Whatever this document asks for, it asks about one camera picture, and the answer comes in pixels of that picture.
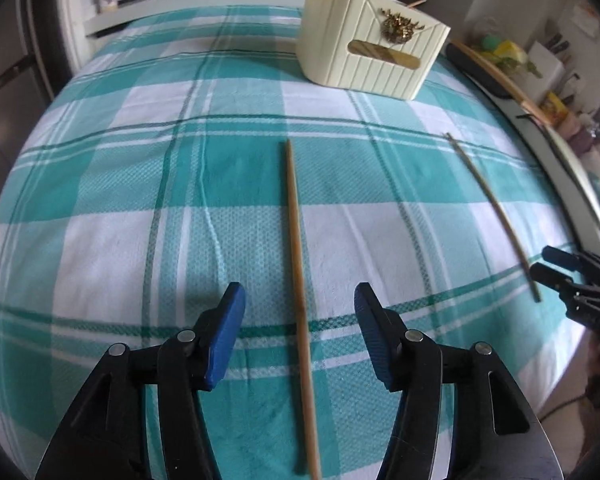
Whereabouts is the grey refrigerator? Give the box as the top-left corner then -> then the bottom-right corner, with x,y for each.
0,0 -> 76,221

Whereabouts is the pink cup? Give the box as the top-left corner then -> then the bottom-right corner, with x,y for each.
562,110 -> 600,154

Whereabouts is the yellow packet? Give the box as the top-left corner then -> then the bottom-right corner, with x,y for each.
540,91 -> 569,122

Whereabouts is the paper wall note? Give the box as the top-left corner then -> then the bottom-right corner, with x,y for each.
575,2 -> 600,39

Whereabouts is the yellow green plastic bag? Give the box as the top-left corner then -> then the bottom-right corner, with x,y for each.
472,17 -> 544,79

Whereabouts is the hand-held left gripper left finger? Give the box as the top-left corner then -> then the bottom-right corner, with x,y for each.
35,281 -> 247,480

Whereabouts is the cream ribbed utensil holder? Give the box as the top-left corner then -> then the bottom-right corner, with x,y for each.
295,0 -> 452,101

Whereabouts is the black cable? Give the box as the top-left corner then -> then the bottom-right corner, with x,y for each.
536,394 -> 589,422

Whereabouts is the wooden cutting board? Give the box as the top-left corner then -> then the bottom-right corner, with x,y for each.
447,40 -> 554,127

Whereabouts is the pale green tray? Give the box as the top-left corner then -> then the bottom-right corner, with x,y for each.
542,122 -> 600,232

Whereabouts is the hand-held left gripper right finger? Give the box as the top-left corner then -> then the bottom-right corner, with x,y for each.
354,281 -> 563,480

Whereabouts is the white knife block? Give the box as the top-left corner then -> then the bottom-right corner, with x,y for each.
527,32 -> 574,99

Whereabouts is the teal white checked tablecloth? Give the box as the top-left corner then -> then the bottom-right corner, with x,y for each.
0,5 -> 588,480

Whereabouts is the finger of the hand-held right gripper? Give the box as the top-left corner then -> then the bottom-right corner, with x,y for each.
529,261 -> 582,295
541,245 -> 600,275

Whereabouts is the black tray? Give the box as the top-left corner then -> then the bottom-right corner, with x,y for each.
442,42 -> 519,102

